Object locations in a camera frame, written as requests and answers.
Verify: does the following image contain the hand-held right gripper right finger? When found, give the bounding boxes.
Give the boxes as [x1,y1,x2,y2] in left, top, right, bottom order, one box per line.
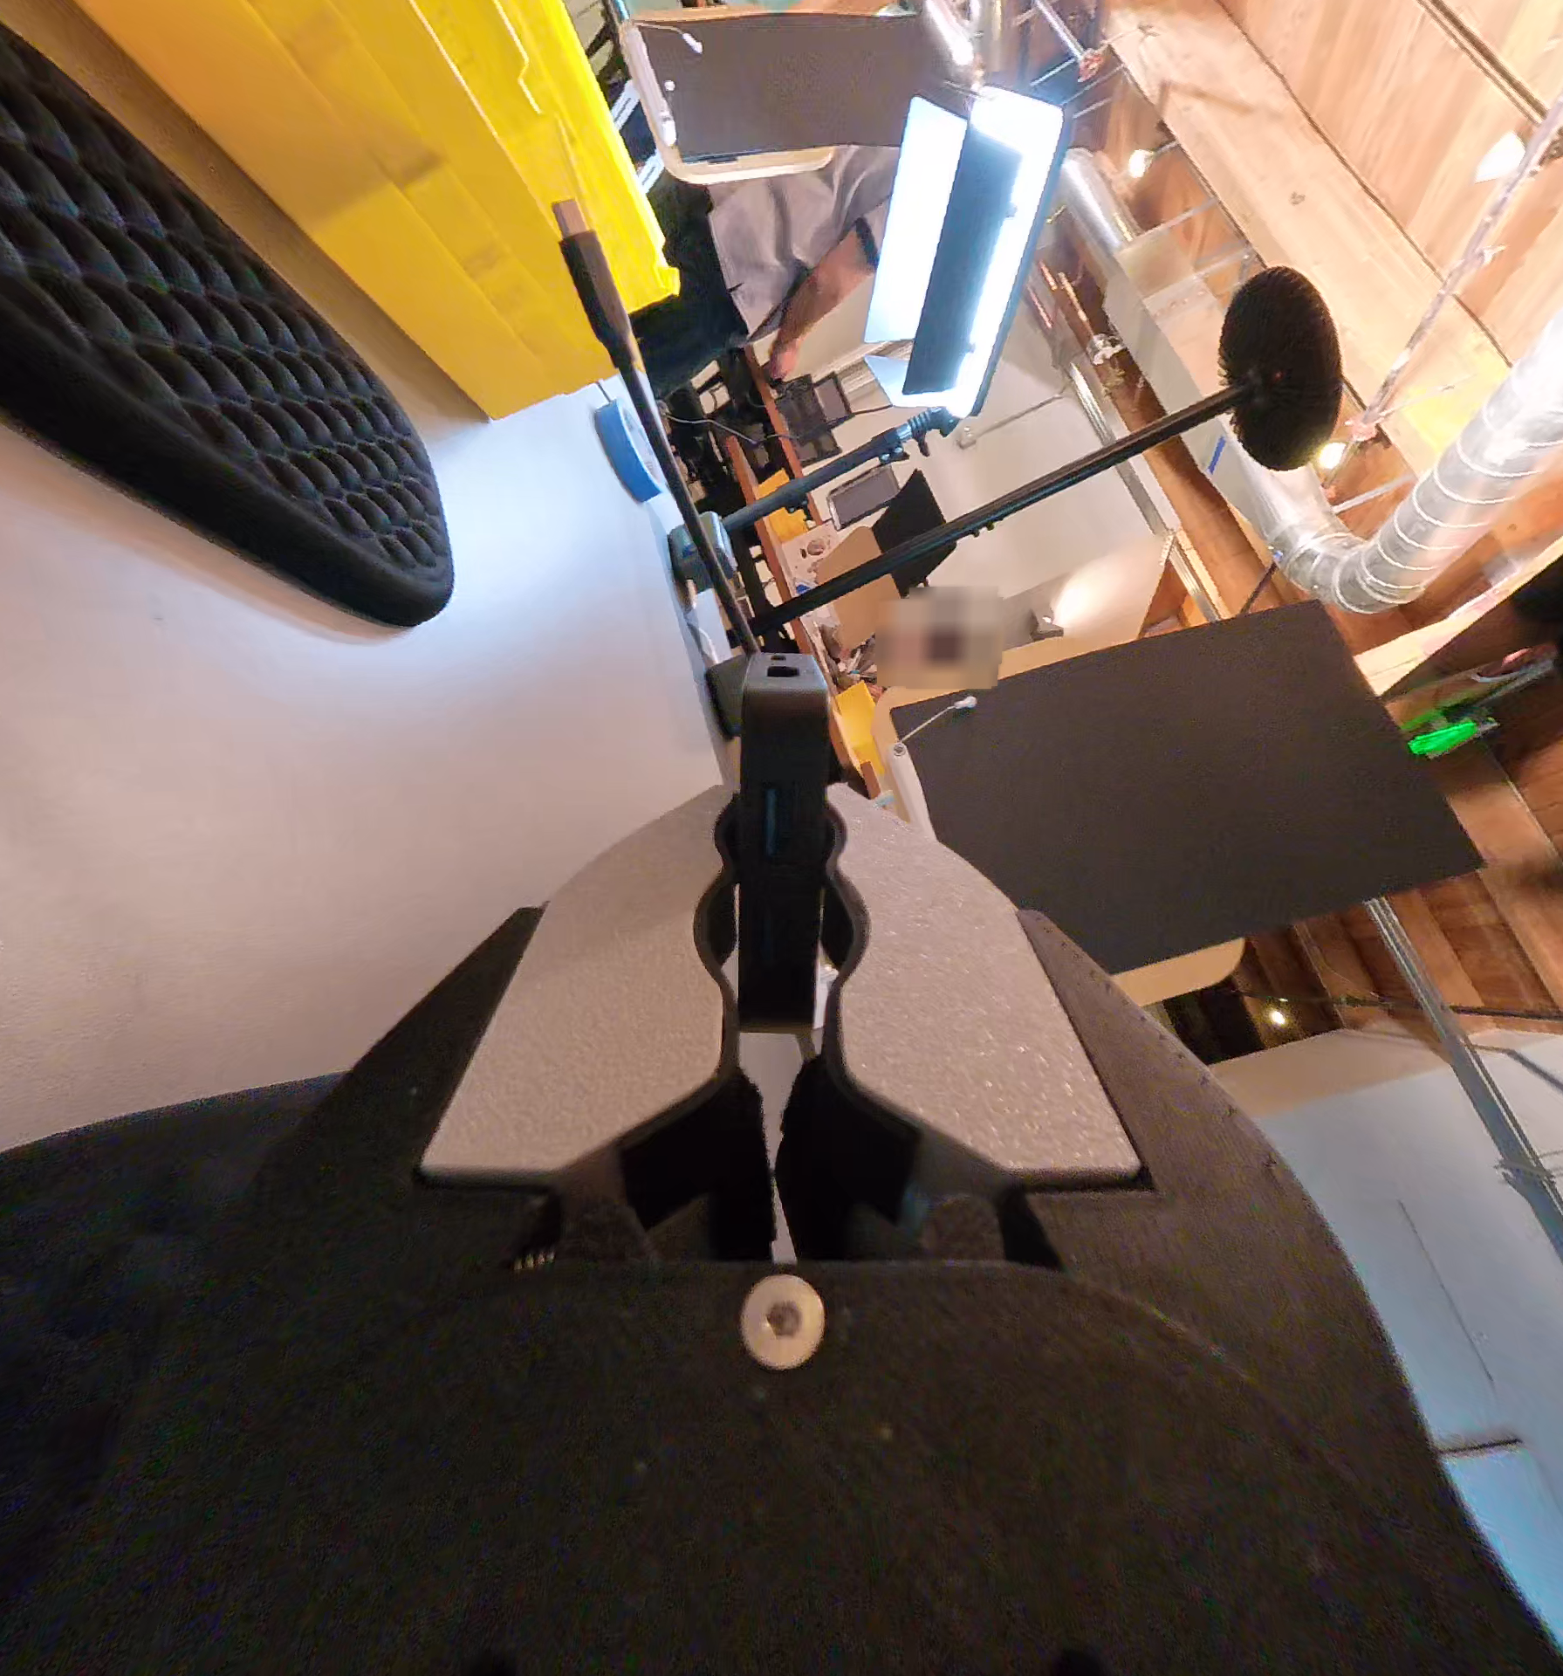
[778,785,1143,1262]

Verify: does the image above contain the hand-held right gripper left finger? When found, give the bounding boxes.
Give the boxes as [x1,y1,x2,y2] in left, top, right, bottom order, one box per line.
[420,790,774,1262]

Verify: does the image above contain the yellow plastic bin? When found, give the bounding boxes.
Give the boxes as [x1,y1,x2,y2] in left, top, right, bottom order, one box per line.
[75,0,680,424]

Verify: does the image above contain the small yellow storage bin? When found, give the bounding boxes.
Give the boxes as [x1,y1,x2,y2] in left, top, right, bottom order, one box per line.
[830,680,884,787]

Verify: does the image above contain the black board on white stand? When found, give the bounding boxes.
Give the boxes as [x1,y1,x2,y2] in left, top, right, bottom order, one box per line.
[621,0,952,185]
[870,598,1486,1010]

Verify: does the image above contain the green exit sign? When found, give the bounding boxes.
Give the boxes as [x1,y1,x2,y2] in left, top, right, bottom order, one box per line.
[1402,707,1509,764]

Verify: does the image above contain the blue tape roll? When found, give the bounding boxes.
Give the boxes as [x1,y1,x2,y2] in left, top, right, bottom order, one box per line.
[593,396,668,506]

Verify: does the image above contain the black light stand pole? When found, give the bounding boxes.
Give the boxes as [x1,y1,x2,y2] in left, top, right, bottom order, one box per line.
[722,405,963,532]

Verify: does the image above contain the led light panel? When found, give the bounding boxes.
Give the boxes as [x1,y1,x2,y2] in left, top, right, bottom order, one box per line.
[863,83,1073,419]

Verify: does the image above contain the black mesh cushion pad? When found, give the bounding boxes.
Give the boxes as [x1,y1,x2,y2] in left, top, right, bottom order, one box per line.
[0,0,459,630]

